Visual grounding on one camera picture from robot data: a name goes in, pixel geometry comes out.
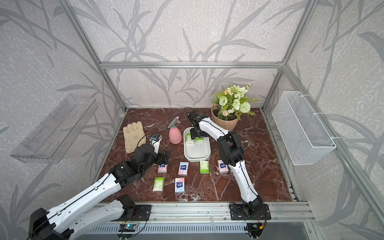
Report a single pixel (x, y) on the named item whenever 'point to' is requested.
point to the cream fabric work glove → (134, 136)
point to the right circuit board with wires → (255, 230)
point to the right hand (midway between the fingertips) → (198, 135)
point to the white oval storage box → (196, 150)
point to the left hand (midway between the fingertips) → (164, 148)
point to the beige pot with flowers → (228, 106)
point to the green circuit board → (127, 227)
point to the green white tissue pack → (158, 184)
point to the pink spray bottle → (175, 135)
